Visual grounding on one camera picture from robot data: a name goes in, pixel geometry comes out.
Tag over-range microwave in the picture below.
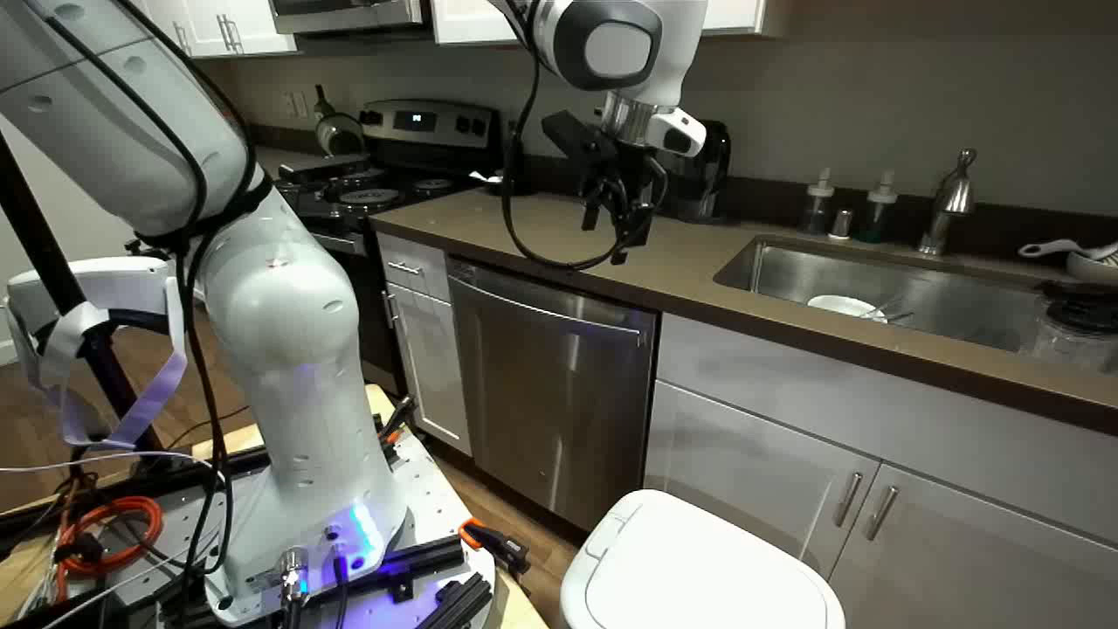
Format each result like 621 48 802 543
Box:
266 0 425 37

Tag white plate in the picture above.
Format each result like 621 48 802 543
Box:
802 290 891 329

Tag black tripod pole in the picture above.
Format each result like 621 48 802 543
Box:
0 129 168 455

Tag white push-button trash bin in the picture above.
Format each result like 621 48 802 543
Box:
557 487 851 629

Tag black pot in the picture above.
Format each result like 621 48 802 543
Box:
1036 277 1118 340

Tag clear soap dispenser bottle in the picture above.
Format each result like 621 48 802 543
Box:
858 168 901 246
799 163 838 239

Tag white curved strap device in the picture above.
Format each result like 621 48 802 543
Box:
3 250 192 455

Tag orange coiled cable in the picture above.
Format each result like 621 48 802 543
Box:
52 493 168 582

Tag wide grey drawer front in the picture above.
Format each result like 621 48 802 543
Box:
652 312 1118 548

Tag dark kettle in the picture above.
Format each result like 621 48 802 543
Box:
308 81 369 159

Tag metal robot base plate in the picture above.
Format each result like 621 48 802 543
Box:
109 438 505 629

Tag white dish utensils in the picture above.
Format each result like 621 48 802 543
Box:
1014 234 1118 286

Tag narrow grey cabinet door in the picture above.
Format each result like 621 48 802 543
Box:
384 283 474 461

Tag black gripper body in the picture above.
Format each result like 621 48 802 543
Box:
583 147 675 241

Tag stainless steel sink basin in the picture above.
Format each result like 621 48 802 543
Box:
708 234 1118 378

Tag grey cabinet door with handle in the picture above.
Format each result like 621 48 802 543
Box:
641 380 885 562
824 461 1118 629

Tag narrow grey drawer front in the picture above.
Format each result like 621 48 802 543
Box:
373 228 454 308

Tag chrome faucet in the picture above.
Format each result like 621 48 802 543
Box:
914 144 983 261

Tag stainless steel dishwasher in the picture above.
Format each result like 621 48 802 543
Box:
444 255 662 536

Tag black kitchen stove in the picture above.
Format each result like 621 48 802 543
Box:
276 95 509 364

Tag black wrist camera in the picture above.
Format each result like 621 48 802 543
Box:
536 108 615 168

